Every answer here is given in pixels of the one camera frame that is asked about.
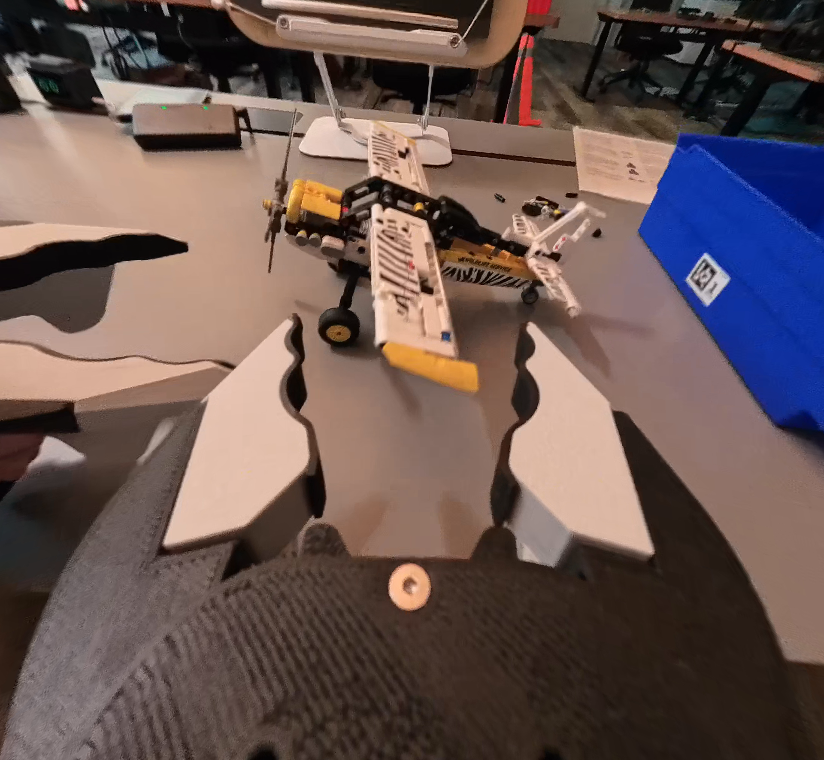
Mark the grey flat device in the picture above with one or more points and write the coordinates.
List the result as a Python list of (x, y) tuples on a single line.
[(154, 98)]

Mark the black portable power station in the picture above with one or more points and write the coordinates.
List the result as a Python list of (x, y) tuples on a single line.
[(64, 85)]

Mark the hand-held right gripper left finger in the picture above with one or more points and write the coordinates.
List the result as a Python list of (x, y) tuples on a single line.
[(251, 451)]

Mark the black slim device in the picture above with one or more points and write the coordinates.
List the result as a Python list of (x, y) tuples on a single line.
[(273, 121)]

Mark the blue plastic bin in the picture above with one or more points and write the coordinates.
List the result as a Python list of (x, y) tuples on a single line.
[(759, 257)]

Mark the cluster of small lego pieces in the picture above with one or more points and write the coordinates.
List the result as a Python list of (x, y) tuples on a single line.
[(544, 209)]

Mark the printed paper sheet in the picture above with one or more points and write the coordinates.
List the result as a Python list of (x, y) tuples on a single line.
[(618, 161)]

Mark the orange traffic cone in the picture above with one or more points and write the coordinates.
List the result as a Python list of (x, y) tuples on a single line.
[(523, 77)]

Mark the yellow white lego airplane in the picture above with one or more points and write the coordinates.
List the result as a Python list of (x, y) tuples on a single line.
[(405, 257)]

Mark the wooden office desk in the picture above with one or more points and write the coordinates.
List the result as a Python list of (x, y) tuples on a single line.
[(676, 22)]

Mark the black office chair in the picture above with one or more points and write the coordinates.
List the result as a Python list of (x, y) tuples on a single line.
[(650, 13)]

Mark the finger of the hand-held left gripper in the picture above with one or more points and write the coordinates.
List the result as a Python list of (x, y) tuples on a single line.
[(77, 380), (51, 238)]

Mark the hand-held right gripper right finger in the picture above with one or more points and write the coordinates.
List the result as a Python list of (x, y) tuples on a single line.
[(573, 457)]

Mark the black flat power box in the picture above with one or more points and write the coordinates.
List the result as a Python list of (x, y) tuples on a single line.
[(186, 122)]

